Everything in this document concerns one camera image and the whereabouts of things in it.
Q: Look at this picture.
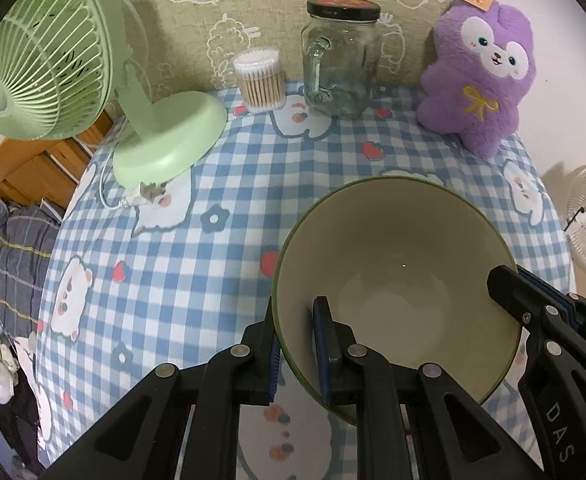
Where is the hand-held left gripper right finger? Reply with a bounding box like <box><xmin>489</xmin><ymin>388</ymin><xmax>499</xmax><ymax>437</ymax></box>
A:
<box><xmin>312</xmin><ymin>295</ymin><xmax>546</xmax><ymax>480</ymax></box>

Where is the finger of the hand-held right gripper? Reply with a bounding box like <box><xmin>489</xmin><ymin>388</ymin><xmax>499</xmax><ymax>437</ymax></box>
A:
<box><xmin>487</xmin><ymin>264</ymin><xmax>564</xmax><ymax>357</ymax></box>
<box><xmin>518</xmin><ymin>268</ymin><xmax>586</xmax><ymax>332</ymax></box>

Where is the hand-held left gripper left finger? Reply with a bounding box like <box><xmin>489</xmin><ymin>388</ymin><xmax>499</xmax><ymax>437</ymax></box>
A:
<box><xmin>38</xmin><ymin>295</ymin><xmax>281</xmax><ymax>480</ymax></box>

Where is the white bowl with green rim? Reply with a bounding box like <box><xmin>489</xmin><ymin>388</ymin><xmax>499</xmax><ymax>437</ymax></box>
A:
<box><xmin>271</xmin><ymin>176</ymin><xmax>521</xmax><ymax>426</ymax></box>

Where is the blue checkered tablecloth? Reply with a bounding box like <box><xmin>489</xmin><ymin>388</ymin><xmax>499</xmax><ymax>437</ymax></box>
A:
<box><xmin>36</xmin><ymin>80</ymin><xmax>574</xmax><ymax>480</ymax></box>

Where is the purple plush bunny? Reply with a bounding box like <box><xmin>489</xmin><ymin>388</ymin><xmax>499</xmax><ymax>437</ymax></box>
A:
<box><xmin>416</xmin><ymin>0</ymin><xmax>538</xmax><ymax>161</ymax></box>

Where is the dark cloth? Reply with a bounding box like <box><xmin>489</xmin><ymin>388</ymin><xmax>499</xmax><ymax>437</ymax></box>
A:
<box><xmin>0</xmin><ymin>375</ymin><xmax>44</xmax><ymax>476</ymax></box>

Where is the grey plaid pillow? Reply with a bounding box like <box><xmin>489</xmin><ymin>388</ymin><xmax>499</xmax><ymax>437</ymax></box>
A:
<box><xmin>0</xmin><ymin>199</ymin><xmax>66</xmax><ymax>333</ymax></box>

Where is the cotton swab container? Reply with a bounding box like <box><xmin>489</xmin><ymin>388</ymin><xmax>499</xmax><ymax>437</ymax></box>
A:
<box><xmin>233</xmin><ymin>46</ymin><xmax>286</xmax><ymax>113</ymax></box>

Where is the glass jar with black lid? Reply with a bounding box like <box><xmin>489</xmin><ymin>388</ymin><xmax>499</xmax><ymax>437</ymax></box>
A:
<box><xmin>300</xmin><ymin>0</ymin><xmax>384</xmax><ymax>121</ymax></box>

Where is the green desk fan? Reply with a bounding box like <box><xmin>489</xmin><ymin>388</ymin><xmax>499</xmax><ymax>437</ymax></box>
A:
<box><xmin>0</xmin><ymin>0</ymin><xmax>229</xmax><ymax>190</ymax></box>

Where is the green patterned wall mat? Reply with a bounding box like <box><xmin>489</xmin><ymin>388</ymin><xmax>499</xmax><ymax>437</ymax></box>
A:
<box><xmin>106</xmin><ymin>0</ymin><xmax>460</xmax><ymax>92</ymax></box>

